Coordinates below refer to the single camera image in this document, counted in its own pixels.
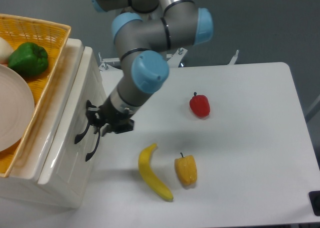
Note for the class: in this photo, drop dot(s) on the yellow banana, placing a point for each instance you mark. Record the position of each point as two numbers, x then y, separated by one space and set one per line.
149 177

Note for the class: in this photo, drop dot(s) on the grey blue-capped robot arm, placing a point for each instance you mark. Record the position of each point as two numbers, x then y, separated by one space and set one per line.
140 38

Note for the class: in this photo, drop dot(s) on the yellow woven basket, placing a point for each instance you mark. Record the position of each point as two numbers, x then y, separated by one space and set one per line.
52 37

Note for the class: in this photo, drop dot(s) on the yellow bell pepper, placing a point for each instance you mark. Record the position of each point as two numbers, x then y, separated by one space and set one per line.
186 169

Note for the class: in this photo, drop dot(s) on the white onion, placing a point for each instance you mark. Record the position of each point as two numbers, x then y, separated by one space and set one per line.
5 51

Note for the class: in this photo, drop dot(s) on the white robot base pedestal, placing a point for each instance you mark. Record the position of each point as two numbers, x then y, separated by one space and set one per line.
173 60

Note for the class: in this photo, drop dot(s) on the black lower drawer handle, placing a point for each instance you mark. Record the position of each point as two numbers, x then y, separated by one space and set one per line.
92 153

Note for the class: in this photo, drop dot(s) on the green bell pepper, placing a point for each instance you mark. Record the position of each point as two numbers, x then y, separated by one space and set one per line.
29 59

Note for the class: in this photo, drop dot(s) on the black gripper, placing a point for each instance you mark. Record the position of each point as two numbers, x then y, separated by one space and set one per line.
116 116

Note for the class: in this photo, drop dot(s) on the white metal table bracket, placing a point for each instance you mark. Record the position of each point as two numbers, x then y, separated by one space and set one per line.
234 58

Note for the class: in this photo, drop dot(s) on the pink round plate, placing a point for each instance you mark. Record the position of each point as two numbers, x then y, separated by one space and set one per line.
16 105

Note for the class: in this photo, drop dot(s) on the black object at table edge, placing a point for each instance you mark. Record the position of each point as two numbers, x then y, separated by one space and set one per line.
314 197

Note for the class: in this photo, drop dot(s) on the white drawer cabinet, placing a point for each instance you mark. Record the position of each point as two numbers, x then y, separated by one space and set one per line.
22 183

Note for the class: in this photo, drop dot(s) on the red bell pepper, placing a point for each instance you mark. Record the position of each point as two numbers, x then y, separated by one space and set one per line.
199 105

